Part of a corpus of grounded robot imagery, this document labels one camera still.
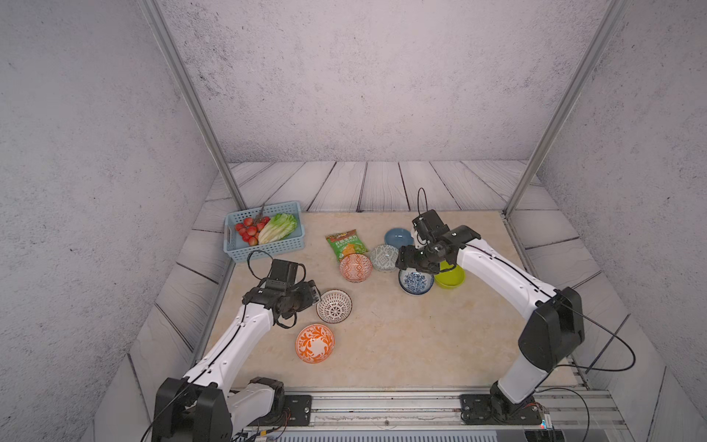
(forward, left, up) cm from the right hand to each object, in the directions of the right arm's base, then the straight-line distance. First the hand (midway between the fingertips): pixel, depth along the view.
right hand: (406, 264), depth 84 cm
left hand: (-8, +27, -6) cm, 29 cm away
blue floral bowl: (+3, -4, -15) cm, 15 cm away
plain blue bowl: (+22, 0, -13) cm, 25 cm away
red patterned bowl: (+9, +16, -15) cm, 24 cm away
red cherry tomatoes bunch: (+24, +58, -11) cm, 64 cm away
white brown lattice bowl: (-7, +23, -15) cm, 28 cm away
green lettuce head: (+24, +47, -9) cm, 53 cm away
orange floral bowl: (-18, +28, -15) cm, 36 cm away
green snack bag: (+18, +20, -12) cm, 29 cm away
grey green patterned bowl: (+14, +6, -16) cm, 22 cm away
